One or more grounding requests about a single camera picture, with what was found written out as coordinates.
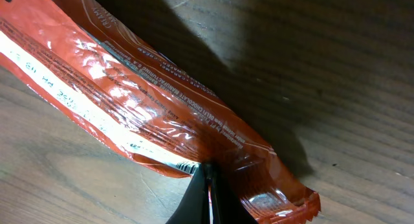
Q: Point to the red chocolate bar wrapper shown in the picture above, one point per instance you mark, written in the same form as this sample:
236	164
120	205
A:
82	60

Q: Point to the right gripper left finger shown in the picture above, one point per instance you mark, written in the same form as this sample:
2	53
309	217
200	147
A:
194	206

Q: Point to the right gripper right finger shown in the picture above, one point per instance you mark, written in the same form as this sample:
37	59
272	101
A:
226	206

